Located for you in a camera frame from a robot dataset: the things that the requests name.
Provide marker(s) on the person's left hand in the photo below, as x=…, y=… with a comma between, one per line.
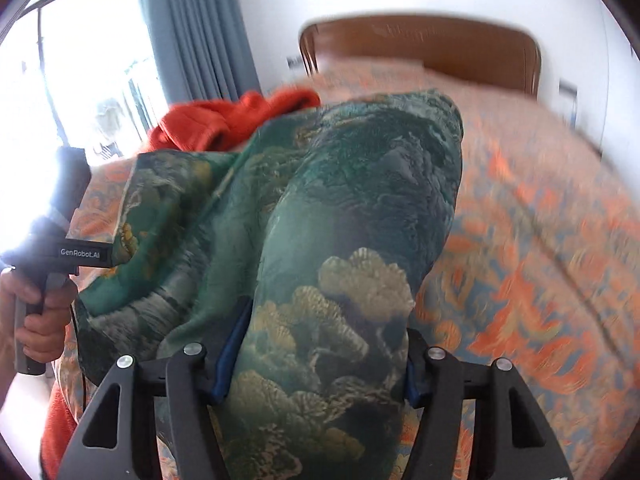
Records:
x=37, y=332

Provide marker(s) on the grey blue curtain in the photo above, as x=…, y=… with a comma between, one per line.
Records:
x=200, y=35

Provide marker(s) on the grey wall switch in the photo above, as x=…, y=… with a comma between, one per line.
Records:
x=294, y=62

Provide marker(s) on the orange knitted sweater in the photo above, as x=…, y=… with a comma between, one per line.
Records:
x=200, y=125

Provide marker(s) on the brown wooden headboard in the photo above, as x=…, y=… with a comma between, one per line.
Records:
x=425, y=45

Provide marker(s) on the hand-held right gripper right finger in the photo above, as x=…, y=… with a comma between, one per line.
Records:
x=425, y=375

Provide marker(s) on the bright glass window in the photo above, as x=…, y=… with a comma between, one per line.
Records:
x=75, y=85

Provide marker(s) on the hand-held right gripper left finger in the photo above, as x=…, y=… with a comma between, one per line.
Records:
x=230, y=360

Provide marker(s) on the green landscape print jacket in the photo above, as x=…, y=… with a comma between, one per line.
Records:
x=350, y=200

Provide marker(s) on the orange and blue floral bedspread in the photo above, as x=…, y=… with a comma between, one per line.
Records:
x=525, y=260

